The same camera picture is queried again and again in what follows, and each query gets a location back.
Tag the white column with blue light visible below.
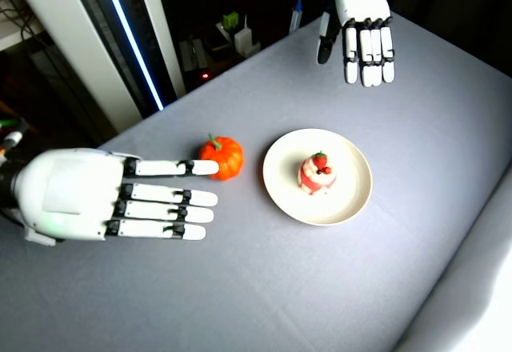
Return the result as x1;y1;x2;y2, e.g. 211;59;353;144
6;0;187;134

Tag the orange toy pumpkin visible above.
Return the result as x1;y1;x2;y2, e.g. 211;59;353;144
198;134;245;182

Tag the cream round plate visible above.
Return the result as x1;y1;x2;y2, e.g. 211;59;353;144
262;128;374;226

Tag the toy strawberry cake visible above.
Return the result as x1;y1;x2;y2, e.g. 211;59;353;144
298;150;337;196

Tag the white plastic bottle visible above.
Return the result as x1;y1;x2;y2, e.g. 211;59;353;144
233;14;262;58

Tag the grey power strip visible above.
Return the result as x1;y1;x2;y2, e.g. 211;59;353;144
178;37;210;74

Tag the clear tube with green cable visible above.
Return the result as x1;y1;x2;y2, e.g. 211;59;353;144
288;0;308;35

